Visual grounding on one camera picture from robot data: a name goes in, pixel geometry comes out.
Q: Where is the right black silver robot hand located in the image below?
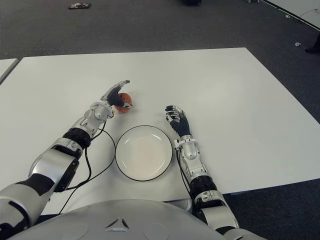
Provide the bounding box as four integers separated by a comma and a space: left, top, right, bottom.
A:
164, 104, 191, 137

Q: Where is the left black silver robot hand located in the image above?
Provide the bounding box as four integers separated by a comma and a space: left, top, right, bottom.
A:
99, 79, 135, 109

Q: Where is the red apple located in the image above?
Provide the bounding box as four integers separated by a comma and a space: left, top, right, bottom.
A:
114, 92, 134, 114

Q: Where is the white plate with black rim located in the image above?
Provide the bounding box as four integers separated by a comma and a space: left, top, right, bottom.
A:
114, 124, 174, 182

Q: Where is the dark patterned item on floor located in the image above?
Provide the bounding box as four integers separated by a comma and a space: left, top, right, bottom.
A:
68, 2, 92, 10

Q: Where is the neighbouring white table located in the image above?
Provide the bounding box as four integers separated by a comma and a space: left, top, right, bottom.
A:
0, 58, 20, 84

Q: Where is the silver robot torso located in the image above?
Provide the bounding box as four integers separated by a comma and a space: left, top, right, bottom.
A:
14, 198, 226, 240

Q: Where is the person's dark leg and shoe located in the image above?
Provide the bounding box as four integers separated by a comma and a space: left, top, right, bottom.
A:
305, 32, 320, 54

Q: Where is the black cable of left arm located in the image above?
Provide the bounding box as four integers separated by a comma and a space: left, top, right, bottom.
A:
58, 128, 117, 216

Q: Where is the white table with cable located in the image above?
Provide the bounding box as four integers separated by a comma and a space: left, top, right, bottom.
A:
261, 0, 320, 31

